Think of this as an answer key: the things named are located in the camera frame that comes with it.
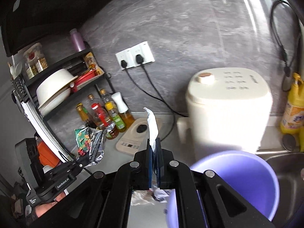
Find clear spice jar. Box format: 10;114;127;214
23;42;49;80

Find person's left hand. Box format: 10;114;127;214
33;191;67;217

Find white-topped amber oil bottle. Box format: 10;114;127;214
111;91;135;129

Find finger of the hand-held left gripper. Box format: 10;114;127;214
45;156;92;188

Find gold-capped clear bottle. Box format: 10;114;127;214
99;89;112;105

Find yellow-capped dark bottle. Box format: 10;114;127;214
75;103;91;127

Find yellow snack packet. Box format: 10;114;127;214
84;52;99;70

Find white wall socket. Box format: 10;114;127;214
115;49;134;71
130;41;155;66

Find white tissue paper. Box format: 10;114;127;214
143;107;160;154

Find black hanging cable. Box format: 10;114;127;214
270;0;300;91

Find foil snack packet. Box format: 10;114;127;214
74;123;115;165

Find cream bowl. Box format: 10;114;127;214
36;68;76;105

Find white plate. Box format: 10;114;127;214
38;88;73;117

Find black kitchen rack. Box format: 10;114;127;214
11;48;115;165

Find orange container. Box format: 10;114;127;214
36;141;60;168

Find black plug with cable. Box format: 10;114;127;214
120;59;167;139
135;54;189;118

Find purple bottle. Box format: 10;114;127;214
69;28;86;52

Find purple plastic basin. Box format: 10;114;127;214
166;150;280;228

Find white cutting board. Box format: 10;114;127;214
20;100;70;164

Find cream air fryer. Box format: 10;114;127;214
176;67;273;158

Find yellow-capped green-label bottle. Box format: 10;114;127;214
104;102;127;133

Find round metal sink stopper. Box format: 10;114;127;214
282;133;297;152

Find stainless steel sink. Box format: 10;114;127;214
256;150;304;228

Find crumpled paper scraps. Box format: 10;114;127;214
130;185;169;206

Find red plastic box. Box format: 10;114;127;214
74;67;105;89

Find red-capped sauce bottle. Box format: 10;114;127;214
91;103;112;131

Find white spoon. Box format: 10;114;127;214
9;61;23;79

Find beige electric appliance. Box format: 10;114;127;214
116;117;163;156

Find yellow dish soap bottle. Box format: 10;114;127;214
280;72;304;153

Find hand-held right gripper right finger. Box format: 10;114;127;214
155;138;276;228

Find black range hood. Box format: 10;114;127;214
0;0;145;58

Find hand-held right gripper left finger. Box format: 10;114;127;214
31;139;156;228

